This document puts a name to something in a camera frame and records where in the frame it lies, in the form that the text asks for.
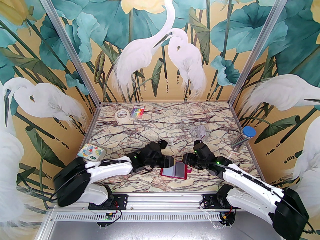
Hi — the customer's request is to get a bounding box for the red leather card holder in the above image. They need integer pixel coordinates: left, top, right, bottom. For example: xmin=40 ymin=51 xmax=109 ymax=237
xmin=160 ymin=160 xmax=193 ymax=180

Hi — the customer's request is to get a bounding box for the clear plastic card box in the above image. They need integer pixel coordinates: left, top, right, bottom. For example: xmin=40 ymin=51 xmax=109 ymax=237
xmin=190 ymin=125 xmax=207 ymax=139

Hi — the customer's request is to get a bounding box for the pack of coloured markers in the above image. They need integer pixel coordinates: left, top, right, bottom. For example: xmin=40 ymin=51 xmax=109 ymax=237
xmin=132 ymin=105 xmax=145 ymax=119

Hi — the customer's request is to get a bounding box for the beige masking tape roll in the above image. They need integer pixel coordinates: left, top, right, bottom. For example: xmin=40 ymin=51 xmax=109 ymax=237
xmin=114 ymin=109 xmax=131 ymax=121

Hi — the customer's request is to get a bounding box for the perforated metal strip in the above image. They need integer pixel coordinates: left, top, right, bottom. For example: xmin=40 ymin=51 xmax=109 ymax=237
xmin=50 ymin=213 xmax=220 ymax=222

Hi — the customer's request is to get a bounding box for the clear tube with blue lid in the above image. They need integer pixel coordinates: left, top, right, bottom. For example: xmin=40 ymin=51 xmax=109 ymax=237
xmin=231 ymin=126 xmax=256 ymax=149

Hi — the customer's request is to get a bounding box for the steel sheet tray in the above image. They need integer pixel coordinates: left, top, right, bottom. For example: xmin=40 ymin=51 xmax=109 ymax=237
xmin=37 ymin=220 xmax=293 ymax=240

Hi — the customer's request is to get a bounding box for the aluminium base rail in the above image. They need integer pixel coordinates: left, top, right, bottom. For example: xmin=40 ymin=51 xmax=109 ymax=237
xmin=47 ymin=193 xmax=283 ymax=212

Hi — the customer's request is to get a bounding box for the black round bracket plate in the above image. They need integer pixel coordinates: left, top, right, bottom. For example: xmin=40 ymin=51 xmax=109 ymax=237
xmin=217 ymin=208 xmax=237 ymax=227

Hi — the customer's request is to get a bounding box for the aluminium frame post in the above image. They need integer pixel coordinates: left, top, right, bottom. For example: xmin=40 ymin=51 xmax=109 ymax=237
xmin=229 ymin=0 xmax=293 ymax=104
xmin=34 ymin=0 xmax=102 ymax=104

